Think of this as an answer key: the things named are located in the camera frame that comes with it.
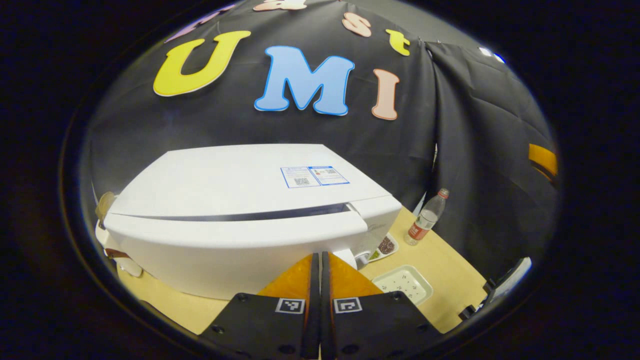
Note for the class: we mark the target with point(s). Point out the white microwave oven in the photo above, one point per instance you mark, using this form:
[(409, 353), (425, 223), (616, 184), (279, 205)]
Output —
[(225, 190)]

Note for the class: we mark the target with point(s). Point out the small ceiling light panel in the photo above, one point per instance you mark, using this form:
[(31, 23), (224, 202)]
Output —
[(492, 55)]

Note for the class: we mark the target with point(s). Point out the black backdrop cloth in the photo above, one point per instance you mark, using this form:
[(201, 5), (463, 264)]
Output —
[(475, 150)]

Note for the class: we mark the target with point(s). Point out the white object with black frame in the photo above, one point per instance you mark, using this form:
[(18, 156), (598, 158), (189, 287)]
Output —
[(515, 275)]

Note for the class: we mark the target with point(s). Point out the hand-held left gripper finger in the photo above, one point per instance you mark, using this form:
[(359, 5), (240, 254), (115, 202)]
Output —
[(314, 300), (326, 300)]

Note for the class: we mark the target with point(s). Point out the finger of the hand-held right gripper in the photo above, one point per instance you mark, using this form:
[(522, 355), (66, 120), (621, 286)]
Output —
[(544, 159)]

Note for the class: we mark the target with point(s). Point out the clear bottle with red label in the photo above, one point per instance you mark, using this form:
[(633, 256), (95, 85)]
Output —
[(425, 222)]

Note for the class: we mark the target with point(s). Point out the white divided bean dish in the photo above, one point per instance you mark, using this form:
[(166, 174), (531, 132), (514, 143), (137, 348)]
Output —
[(386, 246)]

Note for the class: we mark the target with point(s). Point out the brown bread slice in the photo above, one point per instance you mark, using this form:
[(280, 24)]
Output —
[(104, 206)]

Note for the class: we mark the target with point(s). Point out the white toaster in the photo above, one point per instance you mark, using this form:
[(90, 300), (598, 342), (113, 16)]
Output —
[(125, 262)]

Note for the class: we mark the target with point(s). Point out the pale green speckled tray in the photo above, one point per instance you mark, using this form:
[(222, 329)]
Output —
[(405, 282)]

